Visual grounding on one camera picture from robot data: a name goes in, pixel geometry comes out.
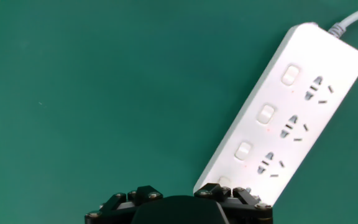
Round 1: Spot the white four-socket power strip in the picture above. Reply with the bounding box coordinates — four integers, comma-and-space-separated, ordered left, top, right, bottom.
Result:
193, 21, 358, 206

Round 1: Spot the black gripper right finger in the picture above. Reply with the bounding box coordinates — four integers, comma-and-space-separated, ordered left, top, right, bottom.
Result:
193, 182, 273, 224

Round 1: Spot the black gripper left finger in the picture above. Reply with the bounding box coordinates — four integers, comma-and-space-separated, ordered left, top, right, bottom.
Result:
84, 185, 164, 224

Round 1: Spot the green table mat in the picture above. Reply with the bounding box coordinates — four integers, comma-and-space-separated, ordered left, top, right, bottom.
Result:
0, 0, 358, 224

